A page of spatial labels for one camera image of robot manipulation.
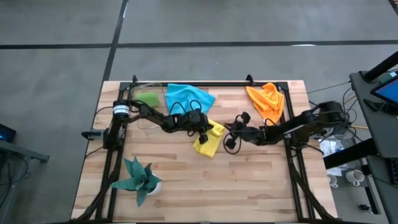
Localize black device with blue light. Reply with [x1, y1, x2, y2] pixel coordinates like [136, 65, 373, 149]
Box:
[0, 123, 17, 144]

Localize blue microfiber towel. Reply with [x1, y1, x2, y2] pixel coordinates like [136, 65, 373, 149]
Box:
[164, 83, 216, 118]

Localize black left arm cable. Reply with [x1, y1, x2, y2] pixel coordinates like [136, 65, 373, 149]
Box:
[169, 100, 203, 116]

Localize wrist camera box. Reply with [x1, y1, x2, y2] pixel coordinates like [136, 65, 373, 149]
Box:
[187, 111, 203, 124]
[244, 128, 262, 144]

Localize grey desk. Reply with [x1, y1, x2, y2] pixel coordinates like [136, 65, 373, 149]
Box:
[0, 139, 50, 165]

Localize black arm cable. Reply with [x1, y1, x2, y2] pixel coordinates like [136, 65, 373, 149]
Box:
[169, 100, 203, 116]
[222, 132, 242, 156]

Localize green artificial plant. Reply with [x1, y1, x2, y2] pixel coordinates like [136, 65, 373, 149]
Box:
[110, 156, 162, 208]

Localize black floor cable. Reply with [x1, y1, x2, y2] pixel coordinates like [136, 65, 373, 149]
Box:
[307, 81, 351, 94]

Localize tablet with blue screen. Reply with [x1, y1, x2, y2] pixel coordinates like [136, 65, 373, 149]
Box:
[369, 73, 398, 106]

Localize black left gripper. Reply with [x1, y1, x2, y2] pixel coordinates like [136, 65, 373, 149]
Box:
[178, 108, 215, 144]

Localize black keyboard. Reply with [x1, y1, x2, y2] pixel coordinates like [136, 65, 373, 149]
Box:
[389, 157, 398, 187]

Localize yellow floor cable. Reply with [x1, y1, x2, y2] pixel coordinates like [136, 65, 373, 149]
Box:
[331, 95, 370, 130]

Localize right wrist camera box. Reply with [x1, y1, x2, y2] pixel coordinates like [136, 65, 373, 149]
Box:
[244, 128, 262, 144]

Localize orange microfiber towel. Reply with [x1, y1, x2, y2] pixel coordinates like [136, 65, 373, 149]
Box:
[245, 82, 285, 126]

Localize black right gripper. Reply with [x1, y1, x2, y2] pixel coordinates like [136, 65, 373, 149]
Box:
[223, 111, 265, 149]

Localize white paper sheets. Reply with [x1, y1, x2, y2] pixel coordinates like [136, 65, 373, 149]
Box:
[318, 139, 345, 158]

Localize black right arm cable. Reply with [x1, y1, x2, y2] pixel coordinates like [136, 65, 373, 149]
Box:
[222, 132, 242, 156]

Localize black side desk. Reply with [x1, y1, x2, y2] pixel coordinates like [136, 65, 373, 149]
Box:
[323, 70, 398, 224]

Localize clear plastic basket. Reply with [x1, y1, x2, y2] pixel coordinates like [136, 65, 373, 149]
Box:
[130, 81, 166, 130]

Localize white mug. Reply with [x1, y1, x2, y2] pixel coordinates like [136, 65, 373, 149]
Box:
[345, 169, 365, 187]
[326, 173, 339, 189]

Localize black monitor base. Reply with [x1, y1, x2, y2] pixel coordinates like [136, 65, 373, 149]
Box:
[363, 98, 398, 115]

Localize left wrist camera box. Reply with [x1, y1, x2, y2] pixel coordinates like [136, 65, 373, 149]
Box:
[187, 111, 203, 124]

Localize white plant pot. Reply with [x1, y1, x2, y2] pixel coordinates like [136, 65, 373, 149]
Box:
[148, 179, 162, 196]

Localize green microfiber towel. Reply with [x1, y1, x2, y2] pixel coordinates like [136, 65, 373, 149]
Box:
[135, 91, 161, 108]

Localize yellow microfiber towel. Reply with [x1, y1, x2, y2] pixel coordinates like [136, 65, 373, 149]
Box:
[192, 119, 226, 159]

